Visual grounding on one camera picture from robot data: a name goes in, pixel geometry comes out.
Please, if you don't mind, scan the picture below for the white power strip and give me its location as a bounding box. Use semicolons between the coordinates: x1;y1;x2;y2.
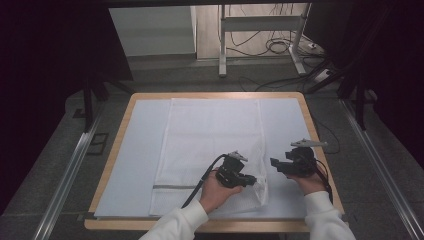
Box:
312;68;335;84

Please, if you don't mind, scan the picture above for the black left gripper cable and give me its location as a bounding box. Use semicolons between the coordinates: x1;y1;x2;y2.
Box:
180;153;232;210

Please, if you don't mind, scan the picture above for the person's right hand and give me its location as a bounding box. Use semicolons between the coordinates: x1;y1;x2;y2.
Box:
285;171;330;197

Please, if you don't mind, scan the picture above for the tangle of black floor cables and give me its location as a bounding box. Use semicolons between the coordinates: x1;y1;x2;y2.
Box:
229;3;303;58

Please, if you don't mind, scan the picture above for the wooden-edged table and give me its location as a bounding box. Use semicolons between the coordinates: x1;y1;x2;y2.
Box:
83;91;346;234

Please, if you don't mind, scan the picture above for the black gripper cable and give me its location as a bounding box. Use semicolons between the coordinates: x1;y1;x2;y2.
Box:
180;153;232;210
313;159;335;205

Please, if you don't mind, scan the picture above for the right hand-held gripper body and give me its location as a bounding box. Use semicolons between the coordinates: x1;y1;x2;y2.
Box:
282;138;329;178

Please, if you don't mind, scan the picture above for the white metal desk frame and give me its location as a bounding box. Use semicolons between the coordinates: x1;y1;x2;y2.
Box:
217;3;313;78

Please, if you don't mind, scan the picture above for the white cabinet panel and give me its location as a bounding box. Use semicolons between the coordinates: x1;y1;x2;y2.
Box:
108;5;198;58

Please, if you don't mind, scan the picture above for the small black floor frame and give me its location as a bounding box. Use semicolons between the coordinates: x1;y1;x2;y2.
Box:
86;132;110;156

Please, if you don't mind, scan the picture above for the dark curtain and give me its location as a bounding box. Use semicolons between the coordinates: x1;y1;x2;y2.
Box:
302;0;424;169
0;0;135;216

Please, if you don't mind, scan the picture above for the thin black floor cable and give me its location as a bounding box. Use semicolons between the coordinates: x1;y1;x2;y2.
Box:
313;116;342;156

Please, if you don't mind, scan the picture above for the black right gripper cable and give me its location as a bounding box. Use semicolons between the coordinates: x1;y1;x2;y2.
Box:
313;159;335;205

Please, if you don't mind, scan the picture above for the black metal stand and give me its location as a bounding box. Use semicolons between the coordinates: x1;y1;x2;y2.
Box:
80;77;135;134
335;71;368;132

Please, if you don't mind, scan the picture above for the person's left hand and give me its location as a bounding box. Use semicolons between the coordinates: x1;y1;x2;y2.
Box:
198;171;245;215

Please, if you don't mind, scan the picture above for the aluminium floor rail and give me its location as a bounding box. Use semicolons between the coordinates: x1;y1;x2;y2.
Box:
32;109;105;240
339;98;424;240

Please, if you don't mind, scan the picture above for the white mesh laundry bag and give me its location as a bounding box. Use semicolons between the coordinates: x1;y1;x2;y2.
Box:
148;97;270;217

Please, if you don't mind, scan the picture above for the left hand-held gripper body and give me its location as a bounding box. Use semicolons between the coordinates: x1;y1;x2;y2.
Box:
214;150;250;190

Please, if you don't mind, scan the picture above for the white table mat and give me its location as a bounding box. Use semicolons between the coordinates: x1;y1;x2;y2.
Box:
94;97;340;221

